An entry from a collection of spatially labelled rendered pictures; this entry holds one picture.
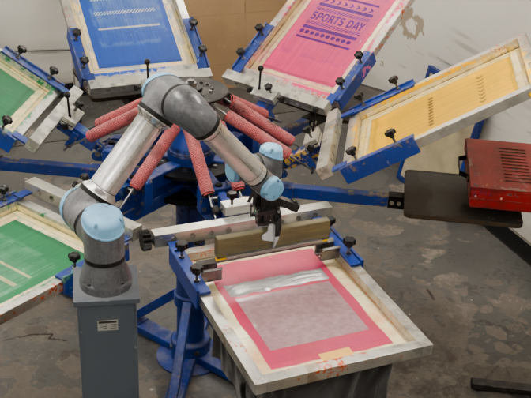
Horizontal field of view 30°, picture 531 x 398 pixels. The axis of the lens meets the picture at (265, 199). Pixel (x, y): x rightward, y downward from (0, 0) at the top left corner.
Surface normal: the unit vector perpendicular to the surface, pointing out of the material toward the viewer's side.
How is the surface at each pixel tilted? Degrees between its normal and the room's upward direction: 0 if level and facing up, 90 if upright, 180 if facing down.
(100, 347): 90
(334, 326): 0
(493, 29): 90
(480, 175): 0
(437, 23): 90
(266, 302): 0
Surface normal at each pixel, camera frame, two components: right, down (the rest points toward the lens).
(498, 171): 0.04, -0.88
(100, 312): 0.17, 0.46
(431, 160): -0.90, -0.04
